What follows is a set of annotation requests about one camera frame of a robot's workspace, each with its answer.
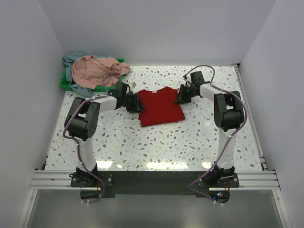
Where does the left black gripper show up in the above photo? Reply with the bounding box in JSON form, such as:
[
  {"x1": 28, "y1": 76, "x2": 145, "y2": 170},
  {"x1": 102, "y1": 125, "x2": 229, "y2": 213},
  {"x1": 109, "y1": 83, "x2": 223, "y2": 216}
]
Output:
[{"x1": 122, "y1": 93, "x2": 145, "y2": 113}]

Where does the light blue t shirt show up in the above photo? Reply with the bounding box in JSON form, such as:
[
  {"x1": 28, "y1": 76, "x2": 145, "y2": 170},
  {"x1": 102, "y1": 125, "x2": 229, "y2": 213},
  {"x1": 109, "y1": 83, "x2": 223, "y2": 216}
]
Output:
[{"x1": 62, "y1": 52, "x2": 93, "y2": 97}]

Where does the green plastic bin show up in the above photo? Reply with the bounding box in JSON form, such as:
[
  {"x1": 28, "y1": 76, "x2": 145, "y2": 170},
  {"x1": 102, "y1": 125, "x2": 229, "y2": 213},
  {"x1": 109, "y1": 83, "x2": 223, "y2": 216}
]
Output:
[{"x1": 58, "y1": 57, "x2": 126, "y2": 93}]

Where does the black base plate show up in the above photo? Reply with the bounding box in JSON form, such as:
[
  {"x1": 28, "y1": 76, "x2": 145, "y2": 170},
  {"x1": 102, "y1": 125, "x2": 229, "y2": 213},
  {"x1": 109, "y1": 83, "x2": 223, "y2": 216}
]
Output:
[{"x1": 69, "y1": 171, "x2": 240, "y2": 203}]

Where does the pink t shirt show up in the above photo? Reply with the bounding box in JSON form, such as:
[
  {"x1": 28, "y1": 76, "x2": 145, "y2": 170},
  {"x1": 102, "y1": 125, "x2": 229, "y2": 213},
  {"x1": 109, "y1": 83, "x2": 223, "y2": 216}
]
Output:
[{"x1": 71, "y1": 55, "x2": 131, "y2": 90}]

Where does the aluminium frame rail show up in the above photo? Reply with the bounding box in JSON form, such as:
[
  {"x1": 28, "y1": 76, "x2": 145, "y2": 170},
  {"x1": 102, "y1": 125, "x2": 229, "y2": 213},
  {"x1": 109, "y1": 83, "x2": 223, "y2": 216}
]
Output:
[{"x1": 28, "y1": 154, "x2": 291, "y2": 228}]

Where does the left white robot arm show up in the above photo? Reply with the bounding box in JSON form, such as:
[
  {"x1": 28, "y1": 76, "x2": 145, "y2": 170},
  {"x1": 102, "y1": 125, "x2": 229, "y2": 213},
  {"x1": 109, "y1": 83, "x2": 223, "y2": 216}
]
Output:
[{"x1": 63, "y1": 82, "x2": 145, "y2": 186}]

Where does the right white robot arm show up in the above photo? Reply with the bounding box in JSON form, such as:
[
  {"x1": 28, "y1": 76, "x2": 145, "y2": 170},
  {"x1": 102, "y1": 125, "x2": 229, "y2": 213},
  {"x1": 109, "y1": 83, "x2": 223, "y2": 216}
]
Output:
[{"x1": 174, "y1": 71, "x2": 247, "y2": 187}]

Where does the red t shirt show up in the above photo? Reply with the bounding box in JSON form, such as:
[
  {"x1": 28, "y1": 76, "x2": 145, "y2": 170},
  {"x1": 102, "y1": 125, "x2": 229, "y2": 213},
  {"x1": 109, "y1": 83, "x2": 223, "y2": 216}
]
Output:
[{"x1": 138, "y1": 87, "x2": 185, "y2": 127}]

